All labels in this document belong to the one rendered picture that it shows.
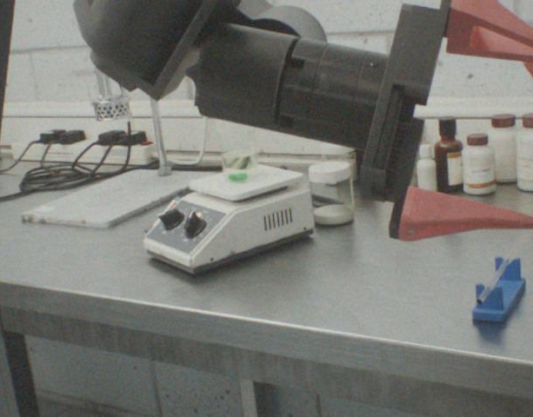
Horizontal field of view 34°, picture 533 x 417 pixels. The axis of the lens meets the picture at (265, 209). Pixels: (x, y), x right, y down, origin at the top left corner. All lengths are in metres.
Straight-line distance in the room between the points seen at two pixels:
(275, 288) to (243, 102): 0.55
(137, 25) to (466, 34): 0.19
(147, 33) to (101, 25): 0.03
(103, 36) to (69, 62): 1.48
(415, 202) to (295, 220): 0.72
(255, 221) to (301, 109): 0.65
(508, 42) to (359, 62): 0.10
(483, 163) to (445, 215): 0.85
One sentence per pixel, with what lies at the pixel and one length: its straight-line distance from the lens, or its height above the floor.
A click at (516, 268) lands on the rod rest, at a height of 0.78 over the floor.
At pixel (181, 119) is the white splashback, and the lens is 1.76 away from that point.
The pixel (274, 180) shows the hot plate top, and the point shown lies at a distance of 1.16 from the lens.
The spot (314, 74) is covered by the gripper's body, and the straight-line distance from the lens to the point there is 0.49.
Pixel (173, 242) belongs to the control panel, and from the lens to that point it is 1.14.
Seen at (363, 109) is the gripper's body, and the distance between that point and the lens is 0.48.
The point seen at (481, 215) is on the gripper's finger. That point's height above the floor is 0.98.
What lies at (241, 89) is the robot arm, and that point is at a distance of 0.50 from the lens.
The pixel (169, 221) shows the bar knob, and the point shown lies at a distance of 1.17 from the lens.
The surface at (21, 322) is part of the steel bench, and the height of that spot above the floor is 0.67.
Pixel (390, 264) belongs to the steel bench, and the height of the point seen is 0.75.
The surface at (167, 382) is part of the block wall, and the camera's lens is 2.12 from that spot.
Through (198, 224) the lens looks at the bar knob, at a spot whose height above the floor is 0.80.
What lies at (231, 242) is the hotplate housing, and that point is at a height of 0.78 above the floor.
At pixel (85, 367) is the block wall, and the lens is 2.30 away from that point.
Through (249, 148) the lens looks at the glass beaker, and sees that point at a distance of 1.16.
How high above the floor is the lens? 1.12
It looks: 16 degrees down
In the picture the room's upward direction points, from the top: 7 degrees counter-clockwise
